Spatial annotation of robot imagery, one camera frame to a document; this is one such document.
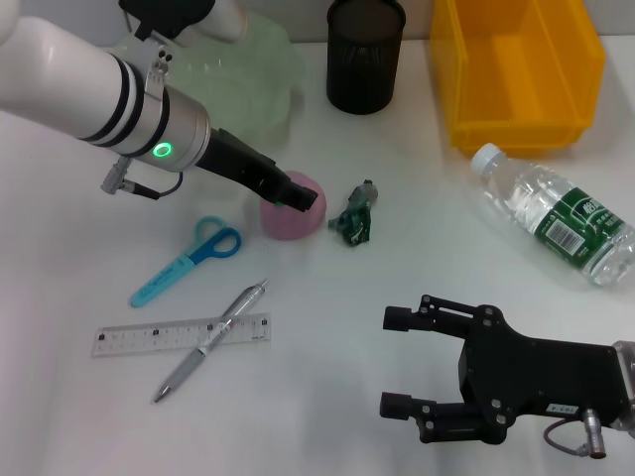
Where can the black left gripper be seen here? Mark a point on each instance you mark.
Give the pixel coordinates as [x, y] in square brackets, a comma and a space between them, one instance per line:
[238, 161]

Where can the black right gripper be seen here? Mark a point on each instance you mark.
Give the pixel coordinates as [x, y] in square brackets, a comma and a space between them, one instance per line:
[536, 382]

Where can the pink toy peach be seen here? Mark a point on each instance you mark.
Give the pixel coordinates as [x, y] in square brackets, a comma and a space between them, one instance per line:
[297, 225]

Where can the clear water bottle green label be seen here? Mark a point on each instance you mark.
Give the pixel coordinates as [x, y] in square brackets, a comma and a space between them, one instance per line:
[560, 208]

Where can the blue capped scissors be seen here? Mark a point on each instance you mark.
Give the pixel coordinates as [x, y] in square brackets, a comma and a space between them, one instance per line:
[198, 253]

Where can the green translucent plastic fruit plate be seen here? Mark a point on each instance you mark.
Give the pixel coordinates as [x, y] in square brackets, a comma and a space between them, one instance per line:
[248, 74]

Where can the silver ballpoint pen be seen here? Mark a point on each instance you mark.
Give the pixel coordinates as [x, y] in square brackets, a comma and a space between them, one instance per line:
[218, 332]

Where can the clear plastic ruler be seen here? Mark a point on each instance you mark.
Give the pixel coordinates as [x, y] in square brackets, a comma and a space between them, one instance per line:
[129, 339]

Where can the black mesh cylinder bin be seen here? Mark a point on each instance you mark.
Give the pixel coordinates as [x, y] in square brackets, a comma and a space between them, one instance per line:
[364, 64]

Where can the yellow plastic storage bin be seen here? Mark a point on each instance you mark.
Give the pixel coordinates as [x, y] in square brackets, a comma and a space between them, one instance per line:
[521, 59]

